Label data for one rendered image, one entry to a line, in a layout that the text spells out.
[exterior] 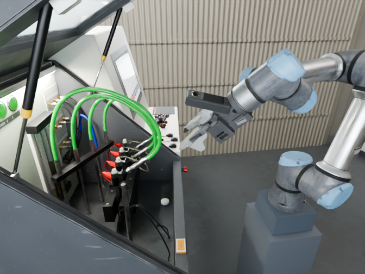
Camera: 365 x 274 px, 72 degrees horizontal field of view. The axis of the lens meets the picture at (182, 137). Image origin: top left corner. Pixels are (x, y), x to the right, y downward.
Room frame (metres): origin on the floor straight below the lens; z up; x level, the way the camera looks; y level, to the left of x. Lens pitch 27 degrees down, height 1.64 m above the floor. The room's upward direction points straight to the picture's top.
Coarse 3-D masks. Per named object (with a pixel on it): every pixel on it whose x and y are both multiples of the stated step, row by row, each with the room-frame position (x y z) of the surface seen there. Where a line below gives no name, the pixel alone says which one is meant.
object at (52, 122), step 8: (80, 88) 0.78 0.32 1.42; (88, 88) 0.77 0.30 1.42; (96, 88) 0.78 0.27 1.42; (64, 96) 0.77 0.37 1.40; (120, 96) 0.78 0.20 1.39; (56, 104) 0.77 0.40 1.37; (136, 104) 0.78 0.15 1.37; (56, 112) 0.77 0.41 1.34; (144, 112) 0.78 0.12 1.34; (152, 120) 0.78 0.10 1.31; (160, 136) 0.78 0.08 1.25; (160, 144) 0.78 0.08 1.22; (56, 152) 0.77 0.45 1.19; (152, 152) 0.79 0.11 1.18; (56, 160) 0.77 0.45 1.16
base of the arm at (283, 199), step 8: (272, 192) 0.85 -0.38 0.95; (280, 192) 0.82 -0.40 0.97; (288, 192) 0.80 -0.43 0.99; (296, 192) 0.80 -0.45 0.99; (272, 200) 0.83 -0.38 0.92; (280, 200) 0.81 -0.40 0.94; (288, 200) 0.79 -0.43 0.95; (296, 200) 0.79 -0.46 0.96; (304, 200) 0.83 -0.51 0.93; (280, 208) 0.80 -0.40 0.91; (288, 208) 0.78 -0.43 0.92; (296, 208) 0.78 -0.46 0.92
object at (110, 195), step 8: (128, 176) 0.92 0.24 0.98; (136, 176) 0.96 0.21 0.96; (136, 184) 0.94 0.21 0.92; (112, 192) 0.81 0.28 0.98; (120, 192) 0.87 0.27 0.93; (128, 192) 0.81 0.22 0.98; (136, 192) 0.92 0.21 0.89; (112, 200) 0.76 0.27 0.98; (128, 200) 0.76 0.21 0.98; (136, 200) 0.90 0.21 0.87; (104, 208) 0.73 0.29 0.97; (112, 208) 0.73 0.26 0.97; (120, 208) 0.73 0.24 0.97; (136, 208) 0.88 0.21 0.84; (104, 216) 0.73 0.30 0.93; (112, 216) 0.73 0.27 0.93
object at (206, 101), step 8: (192, 96) 0.60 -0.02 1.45; (200, 96) 0.61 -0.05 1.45; (208, 96) 0.62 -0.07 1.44; (216, 96) 0.62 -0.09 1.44; (192, 104) 0.60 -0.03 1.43; (200, 104) 0.59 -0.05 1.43; (208, 104) 0.59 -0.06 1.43; (216, 104) 0.59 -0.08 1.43; (224, 104) 0.59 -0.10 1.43; (224, 112) 0.59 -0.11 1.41
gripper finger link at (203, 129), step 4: (204, 124) 0.59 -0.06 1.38; (208, 124) 0.58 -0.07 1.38; (200, 128) 0.59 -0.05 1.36; (204, 128) 0.58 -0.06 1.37; (208, 128) 0.59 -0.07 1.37; (196, 132) 0.60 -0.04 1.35; (200, 132) 0.58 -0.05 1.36; (204, 132) 0.58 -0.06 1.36; (192, 136) 0.59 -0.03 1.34; (196, 136) 0.59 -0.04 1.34; (192, 140) 0.59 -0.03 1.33
